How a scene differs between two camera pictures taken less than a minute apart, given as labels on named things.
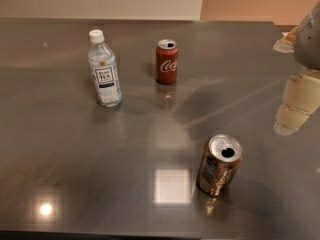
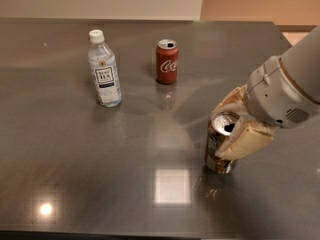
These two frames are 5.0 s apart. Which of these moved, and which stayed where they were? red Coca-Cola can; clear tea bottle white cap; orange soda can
Moved: orange soda can
Stayed: clear tea bottle white cap; red Coca-Cola can
